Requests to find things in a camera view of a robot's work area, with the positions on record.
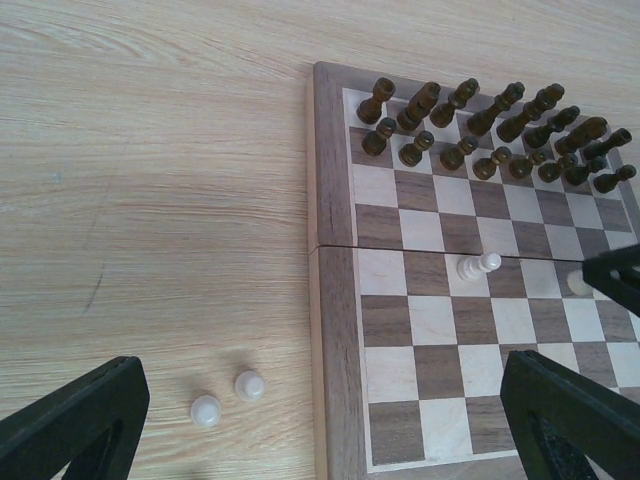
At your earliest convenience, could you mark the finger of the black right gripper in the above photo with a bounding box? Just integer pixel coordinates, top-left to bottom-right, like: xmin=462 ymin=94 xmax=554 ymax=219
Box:
xmin=582 ymin=244 xmax=640 ymax=316

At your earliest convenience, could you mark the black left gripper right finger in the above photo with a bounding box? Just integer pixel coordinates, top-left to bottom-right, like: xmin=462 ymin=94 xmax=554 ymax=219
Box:
xmin=501 ymin=350 xmax=639 ymax=479

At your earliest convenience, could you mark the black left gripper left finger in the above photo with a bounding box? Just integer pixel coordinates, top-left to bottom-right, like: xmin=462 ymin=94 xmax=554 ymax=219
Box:
xmin=1 ymin=356 xmax=150 ymax=479

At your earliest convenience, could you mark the white pawn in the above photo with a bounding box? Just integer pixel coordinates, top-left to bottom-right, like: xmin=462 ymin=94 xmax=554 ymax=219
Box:
xmin=567 ymin=270 xmax=593 ymax=296
xmin=234 ymin=370 xmax=266 ymax=403
xmin=190 ymin=395 xmax=221 ymax=428
xmin=457 ymin=252 xmax=502 ymax=282

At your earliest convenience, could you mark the wooden folding chess board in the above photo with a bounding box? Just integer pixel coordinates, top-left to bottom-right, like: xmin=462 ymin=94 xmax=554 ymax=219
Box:
xmin=307 ymin=62 xmax=639 ymax=479

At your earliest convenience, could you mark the dark pawn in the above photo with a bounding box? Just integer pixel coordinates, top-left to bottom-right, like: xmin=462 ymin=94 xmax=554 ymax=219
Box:
xmin=399 ymin=130 xmax=435 ymax=167
xmin=472 ymin=146 xmax=512 ymax=180
xmin=593 ymin=164 xmax=637 ymax=194
xmin=440 ymin=136 xmax=478 ymax=171
xmin=564 ymin=156 xmax=607 ymax=186
xmin=509 ymin=150 xmax=548 ymax=180
xmin=362 ymin=117 xmax=397 ymax=156
xmin=537 ymin=153 xmax=578 ymax=183

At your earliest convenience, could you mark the dark rook piece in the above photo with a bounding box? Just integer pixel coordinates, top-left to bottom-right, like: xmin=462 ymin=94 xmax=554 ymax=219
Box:
xmin=356 ymin=77 xmax=396 ymax=125
xmin=582 ymin=128 xmax=632 ymax=160

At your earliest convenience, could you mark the dark knight piece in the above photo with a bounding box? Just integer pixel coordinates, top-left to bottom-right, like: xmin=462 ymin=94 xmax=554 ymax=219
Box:
xmin=396 ymin=82 xmax=441 ymax=131
xmin=554 ymin=117 xmax=608 ymax=156

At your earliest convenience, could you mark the dark bishop piece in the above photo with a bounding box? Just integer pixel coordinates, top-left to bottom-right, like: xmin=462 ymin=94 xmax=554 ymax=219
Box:
xmin=429 ymin=78 xmax=479 ymax=128
xmin=523 ymin=105 xmax=581 ymax=149

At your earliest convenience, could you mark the dark king piece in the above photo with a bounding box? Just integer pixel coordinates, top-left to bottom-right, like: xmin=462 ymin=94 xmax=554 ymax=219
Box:
xmin=496 ymin=83 xmax=565 ymax=143

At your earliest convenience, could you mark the dark queen piece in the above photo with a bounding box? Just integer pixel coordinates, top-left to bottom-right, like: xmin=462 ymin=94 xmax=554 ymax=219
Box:
xmin=467 ymin=81 xmax=525 ymax=137

